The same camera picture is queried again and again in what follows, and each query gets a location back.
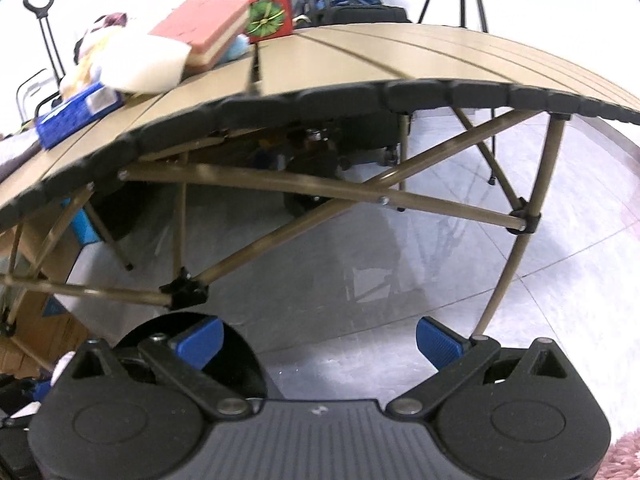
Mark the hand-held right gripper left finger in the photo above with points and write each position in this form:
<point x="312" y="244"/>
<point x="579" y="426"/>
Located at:
<point x="200" y="340"/>

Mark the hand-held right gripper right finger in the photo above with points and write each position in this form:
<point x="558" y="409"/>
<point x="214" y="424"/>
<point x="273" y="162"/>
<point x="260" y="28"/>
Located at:
<point x="440" y="342"/>

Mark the blue box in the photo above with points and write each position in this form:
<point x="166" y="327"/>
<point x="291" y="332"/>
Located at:
<point x="70" y="120"/>

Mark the small white box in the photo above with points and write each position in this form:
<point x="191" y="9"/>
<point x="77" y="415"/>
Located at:
<point x="145" y="67"/>

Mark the yellow white plush toy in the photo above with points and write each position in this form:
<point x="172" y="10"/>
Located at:
<point x="80" y="72"/>

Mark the blue plastic crate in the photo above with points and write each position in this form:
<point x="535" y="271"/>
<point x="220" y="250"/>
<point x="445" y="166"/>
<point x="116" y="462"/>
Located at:
<point x="82" y="222"/>

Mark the pink fluffy rug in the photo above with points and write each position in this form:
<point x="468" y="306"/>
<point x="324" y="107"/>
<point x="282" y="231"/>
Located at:
<point x="627" y="457"/>

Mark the tan folding table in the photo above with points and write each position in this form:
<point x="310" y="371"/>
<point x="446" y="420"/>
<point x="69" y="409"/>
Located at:
<point x="350" y="97"/>

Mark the black suitcase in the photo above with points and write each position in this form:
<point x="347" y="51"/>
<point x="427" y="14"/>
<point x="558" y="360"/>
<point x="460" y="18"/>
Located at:
<point x="360" y="12"/>

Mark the grey metal tube frame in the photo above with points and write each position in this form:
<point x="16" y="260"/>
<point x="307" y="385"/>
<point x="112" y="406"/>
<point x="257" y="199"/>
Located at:
<point x="25" y="82"/>

